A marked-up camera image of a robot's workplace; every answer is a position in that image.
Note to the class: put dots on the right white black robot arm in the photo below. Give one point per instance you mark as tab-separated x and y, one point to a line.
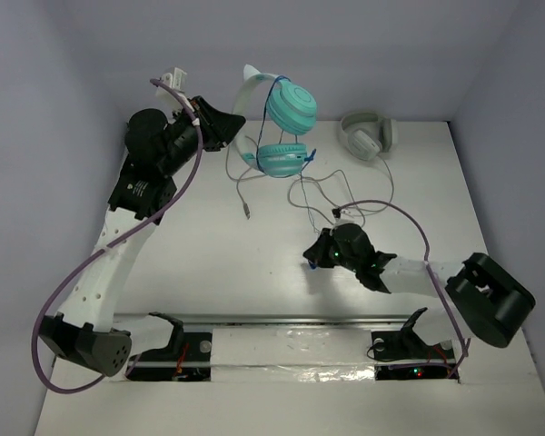
478	298

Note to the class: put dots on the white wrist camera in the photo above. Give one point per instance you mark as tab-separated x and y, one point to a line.
341	217
175	79

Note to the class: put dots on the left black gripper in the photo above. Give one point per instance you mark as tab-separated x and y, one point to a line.
204	128

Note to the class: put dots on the white grey headphones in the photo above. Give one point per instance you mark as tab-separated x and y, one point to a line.
366	134

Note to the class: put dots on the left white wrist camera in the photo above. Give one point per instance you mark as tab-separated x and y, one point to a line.
175	79

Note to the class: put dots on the metal base rail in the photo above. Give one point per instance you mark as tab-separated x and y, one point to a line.
291	351

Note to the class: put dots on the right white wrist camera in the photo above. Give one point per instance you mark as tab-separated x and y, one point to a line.
341	217

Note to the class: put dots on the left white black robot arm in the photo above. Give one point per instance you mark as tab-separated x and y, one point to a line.
82	330

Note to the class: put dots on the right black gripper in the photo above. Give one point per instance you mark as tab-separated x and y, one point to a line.
317	252

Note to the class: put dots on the teal cat ear headphones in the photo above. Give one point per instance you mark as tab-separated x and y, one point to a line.
292	109

